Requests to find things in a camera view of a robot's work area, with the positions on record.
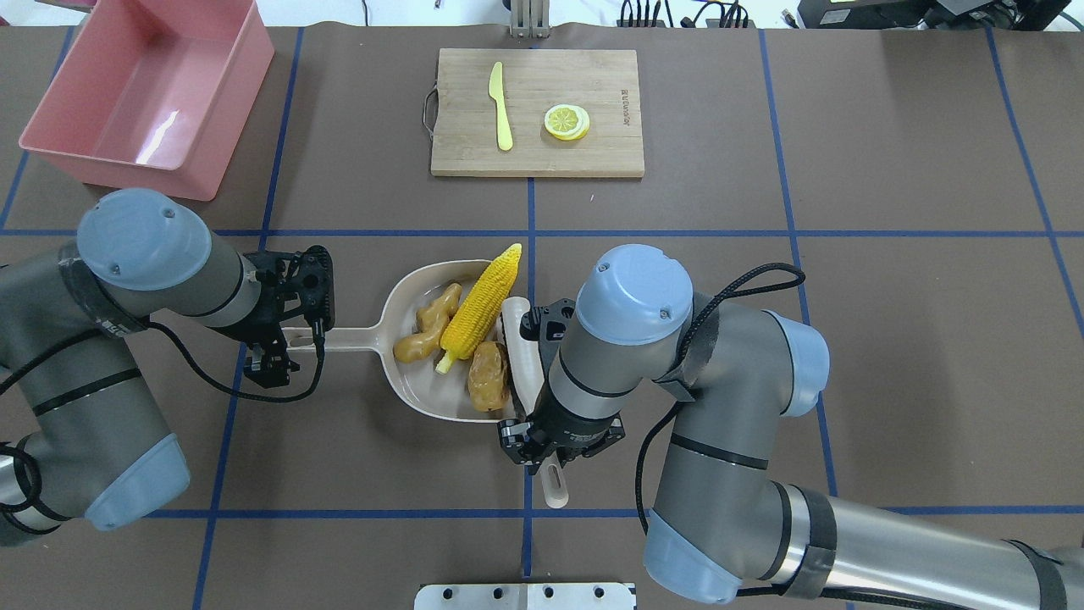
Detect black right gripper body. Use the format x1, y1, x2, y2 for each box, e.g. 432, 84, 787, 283
498, 298, 625, 469

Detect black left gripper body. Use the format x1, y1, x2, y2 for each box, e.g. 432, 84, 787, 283
244, 246, 335, 340

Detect beige hand brush black bristles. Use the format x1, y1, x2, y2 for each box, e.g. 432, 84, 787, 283
501, 297, 569, 509

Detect brown toy potato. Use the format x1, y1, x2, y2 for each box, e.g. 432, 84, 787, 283
466, 341, 512, 413

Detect beige plastic dustpan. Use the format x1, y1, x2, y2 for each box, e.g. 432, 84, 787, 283
324, 259, 515, 424

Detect tan toy ginger root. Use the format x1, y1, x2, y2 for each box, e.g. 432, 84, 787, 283
392, 282, 463, 363

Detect yellow toy corn cob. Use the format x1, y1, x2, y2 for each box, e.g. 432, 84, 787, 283
436, 243, 522, 374

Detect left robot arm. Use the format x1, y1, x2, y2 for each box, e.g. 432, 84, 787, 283
1, 189, 335, 547

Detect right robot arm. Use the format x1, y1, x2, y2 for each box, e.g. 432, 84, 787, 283
499, 244, 1083, 609

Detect pink plastic bin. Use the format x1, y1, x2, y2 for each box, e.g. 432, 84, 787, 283
20, 1, 274, 202

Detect bamboo cutting board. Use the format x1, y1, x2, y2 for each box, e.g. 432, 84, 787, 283
430, 47, 645, 179

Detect yellow plastic knife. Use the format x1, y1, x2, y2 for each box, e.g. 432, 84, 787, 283
488, 61, 514, 152

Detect yellow lemon slice toy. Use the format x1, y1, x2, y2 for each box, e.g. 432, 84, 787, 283
543, 103, 591, 141

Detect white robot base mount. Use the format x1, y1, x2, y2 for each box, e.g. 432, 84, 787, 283
413, 582, 638, 609

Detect aluminium frame post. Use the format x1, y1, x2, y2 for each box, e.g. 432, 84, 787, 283
504, 0, 550, 39

